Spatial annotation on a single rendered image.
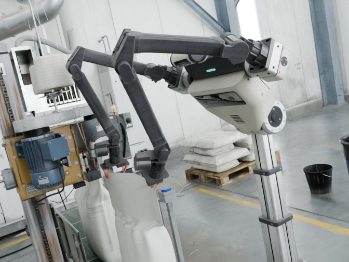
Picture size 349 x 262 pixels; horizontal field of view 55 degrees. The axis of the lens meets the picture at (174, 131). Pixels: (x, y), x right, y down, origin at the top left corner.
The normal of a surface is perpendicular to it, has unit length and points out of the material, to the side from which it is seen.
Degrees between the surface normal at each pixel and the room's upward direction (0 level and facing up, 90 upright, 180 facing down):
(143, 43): 117
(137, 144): 90
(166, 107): 90
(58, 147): 90
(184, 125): 90
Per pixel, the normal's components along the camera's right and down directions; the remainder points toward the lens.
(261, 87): 0.51, 0.01
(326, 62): -0.83, 0.24
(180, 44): 0.30, 0.50
